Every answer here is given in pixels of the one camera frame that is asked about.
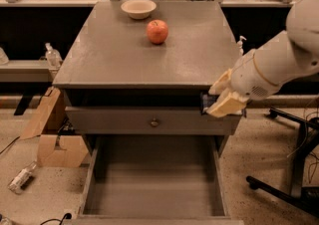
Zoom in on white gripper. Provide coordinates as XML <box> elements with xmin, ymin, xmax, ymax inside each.
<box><xmin>206</xmin><ymin>49</ymin><xmax>279</xmax><ymax>117</ymax></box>

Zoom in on dark blue rxbar wrapper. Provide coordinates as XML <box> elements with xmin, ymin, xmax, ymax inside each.
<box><xmin>200</xmin><ymin>93</ymin><xmax>217</xmax><ymax>113</ymax></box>

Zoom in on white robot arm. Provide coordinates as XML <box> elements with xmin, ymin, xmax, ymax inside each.
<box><xmin>204</xmin><ymin>0</ymin><xmax>319</xmax><ymax>117</ymax></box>

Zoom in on black robot base legs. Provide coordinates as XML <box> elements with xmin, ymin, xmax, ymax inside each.
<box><xmin>246</xmin><ymin>108</ymin><xmax>319</xmax><ymax>217</ymax></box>

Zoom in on brass drawer knob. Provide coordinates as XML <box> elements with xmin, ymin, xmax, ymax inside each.
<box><xmin>150</xmin><ymin>118</ymin><xmax>160</xmax><ymax>127</ymax></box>

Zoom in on grey wooden drawer cabinet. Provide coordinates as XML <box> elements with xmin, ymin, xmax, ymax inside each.
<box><xmin>52</xmin><ymin>0</ymin><xmax>256</xmax><ymax>225</ymax></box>

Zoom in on open grey middle drawer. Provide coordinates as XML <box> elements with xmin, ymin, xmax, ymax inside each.
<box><xmin>63</xmin><ymin>135</ymin><xmax>244</xmax><ymax>225</ymax></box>

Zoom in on closed grey top drawer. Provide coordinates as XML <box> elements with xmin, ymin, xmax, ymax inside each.
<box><xmin>66</xmin><ymin>107</ymin><xmax>241</xmax><ymax>135</ymax></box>

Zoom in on white pump dispenser bottle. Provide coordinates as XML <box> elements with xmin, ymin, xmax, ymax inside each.
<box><xmin>236</xmin><ymin>36</ymin><xmax>247</xmax><ymax>56</ymax></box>

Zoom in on red apple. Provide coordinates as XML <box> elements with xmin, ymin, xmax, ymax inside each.
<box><xmin>147</xmin><ymin>20</ymin><xmax>168</xmax><ymax>45</ymax></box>

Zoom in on white ceramic bowl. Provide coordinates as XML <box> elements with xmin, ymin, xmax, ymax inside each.
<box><xmin>121</xmin><ymin>0</ymin><xmax>157</xmax><ymax>20</ymax></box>

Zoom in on clear bottle on shelf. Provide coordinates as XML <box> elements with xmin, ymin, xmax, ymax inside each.
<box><xmin>45</xmin><ymin>43</ymin><xmax>63</xmax><ymax>69</ymax></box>

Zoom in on brown cardboard box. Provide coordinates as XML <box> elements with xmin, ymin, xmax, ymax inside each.
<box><xmin>20</xmin><ymin>88</ymin><xmax>89</xmax><ymax>167</ymax></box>

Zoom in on clear plastic bottle on floor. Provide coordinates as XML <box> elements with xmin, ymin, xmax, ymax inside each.
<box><xmin>8</xmin><ymin>161</ymin><xmax>37</xmax><ymax>194</ymax></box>

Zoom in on black floor cable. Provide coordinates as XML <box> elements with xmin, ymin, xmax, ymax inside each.
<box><xmin>39</xmin><ymin>212</ymin><xmax>73</xmax><ymax>225</ymax></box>

